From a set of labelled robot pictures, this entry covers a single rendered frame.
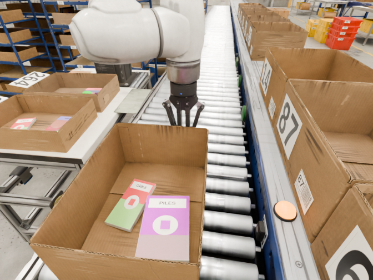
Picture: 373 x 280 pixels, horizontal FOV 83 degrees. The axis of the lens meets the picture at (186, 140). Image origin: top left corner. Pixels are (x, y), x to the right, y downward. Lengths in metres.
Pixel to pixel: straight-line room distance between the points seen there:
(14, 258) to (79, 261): 1.26
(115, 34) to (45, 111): 0.85
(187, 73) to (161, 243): 0.40
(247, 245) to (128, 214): 0.31
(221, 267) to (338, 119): 0.55
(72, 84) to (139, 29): 1.06
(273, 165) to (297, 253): 0.22
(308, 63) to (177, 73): 0.71
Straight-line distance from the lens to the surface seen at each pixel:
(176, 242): 0.50
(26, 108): 1.30
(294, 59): 1.10
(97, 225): 0.64
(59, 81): 1.53
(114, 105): 1.20
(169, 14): 0.51
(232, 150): 0.85
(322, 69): 1.15
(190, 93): 0.58
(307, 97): 0.73
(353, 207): 0.37
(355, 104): 0.79
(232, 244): 0.60
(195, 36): 0.53
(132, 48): 0.48
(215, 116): 1.06
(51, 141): 0.92
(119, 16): 0.48
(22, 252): 1.70
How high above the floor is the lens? 1.27
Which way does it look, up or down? 36 degrees down
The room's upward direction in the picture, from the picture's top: straight up
